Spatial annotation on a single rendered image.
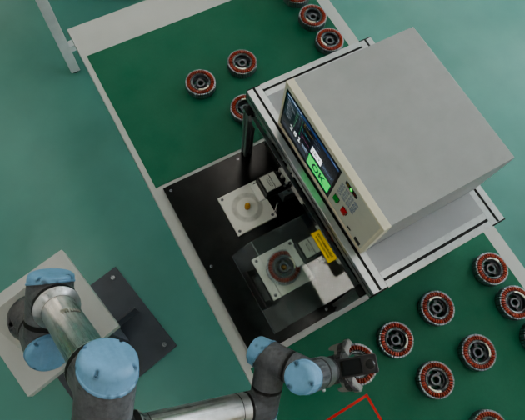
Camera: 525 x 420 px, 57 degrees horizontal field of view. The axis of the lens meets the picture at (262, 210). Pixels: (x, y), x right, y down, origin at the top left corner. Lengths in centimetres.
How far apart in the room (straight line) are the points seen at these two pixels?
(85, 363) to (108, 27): 143
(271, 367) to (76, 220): 161
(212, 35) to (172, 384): 151
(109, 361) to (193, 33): 139
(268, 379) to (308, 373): 12
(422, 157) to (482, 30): 230
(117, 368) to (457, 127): 94
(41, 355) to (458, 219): 115
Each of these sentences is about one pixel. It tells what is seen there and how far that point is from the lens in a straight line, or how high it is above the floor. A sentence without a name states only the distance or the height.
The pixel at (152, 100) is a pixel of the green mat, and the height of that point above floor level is 75.
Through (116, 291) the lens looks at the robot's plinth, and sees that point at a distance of 239.
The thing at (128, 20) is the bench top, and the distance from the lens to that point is 211.
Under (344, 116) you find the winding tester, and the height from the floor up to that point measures 132.
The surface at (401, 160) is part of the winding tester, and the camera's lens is 118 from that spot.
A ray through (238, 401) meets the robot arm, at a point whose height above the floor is 111.
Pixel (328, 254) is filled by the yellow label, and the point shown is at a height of 107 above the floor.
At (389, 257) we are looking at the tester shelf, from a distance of 131.
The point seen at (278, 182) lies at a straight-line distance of 153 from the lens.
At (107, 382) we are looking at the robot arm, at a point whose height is 137.
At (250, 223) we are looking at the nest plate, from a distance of 162.
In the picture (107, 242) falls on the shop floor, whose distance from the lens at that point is 248.
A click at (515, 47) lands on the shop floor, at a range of 347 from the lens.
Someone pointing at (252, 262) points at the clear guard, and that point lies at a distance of 131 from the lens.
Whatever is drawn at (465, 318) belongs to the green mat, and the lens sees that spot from 176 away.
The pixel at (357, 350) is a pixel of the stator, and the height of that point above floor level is 95.
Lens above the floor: 232
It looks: 70 degrees down
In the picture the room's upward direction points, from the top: 12 degrees clockwise
